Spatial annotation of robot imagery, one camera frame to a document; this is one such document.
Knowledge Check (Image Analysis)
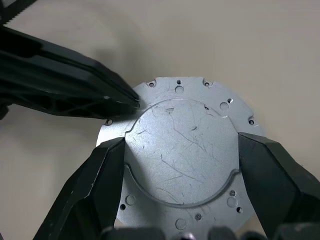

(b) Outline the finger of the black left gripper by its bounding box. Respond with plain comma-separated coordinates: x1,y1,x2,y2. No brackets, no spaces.
0,81,140,121
0,25,140,103

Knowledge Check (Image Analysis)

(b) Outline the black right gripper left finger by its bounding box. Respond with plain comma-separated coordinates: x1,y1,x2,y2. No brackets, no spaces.
32,135,126,240

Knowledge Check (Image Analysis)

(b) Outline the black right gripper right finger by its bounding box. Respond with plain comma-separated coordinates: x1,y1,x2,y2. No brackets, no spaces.
237,131,320,240

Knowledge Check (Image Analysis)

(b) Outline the silver hinged motor lid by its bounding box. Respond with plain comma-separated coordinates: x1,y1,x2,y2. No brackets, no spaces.
95,75,266,232

